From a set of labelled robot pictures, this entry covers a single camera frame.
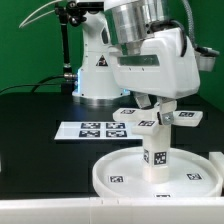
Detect black cable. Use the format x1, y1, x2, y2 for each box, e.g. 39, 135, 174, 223
0, 75, 68, 95

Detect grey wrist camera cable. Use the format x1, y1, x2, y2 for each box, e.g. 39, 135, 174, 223
179, 0, 219, 56

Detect white round table top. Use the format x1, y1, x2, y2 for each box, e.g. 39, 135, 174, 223
92, 147, 223, 198

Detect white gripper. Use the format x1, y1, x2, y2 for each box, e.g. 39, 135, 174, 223
108, 28, 200, 125

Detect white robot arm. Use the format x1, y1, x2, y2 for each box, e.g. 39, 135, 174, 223
75, 0, 200, 124

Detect white cables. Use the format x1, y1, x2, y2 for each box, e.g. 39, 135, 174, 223
18, 0, 64, 29

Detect white front rail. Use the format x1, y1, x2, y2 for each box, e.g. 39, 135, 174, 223
0, 197, 224, 224

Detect white marker tag sheet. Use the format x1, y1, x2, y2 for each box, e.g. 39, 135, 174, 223
55, 122, 141, 140

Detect white cross-shaped table base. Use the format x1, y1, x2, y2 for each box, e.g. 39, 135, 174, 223
113, 105, 203, 135

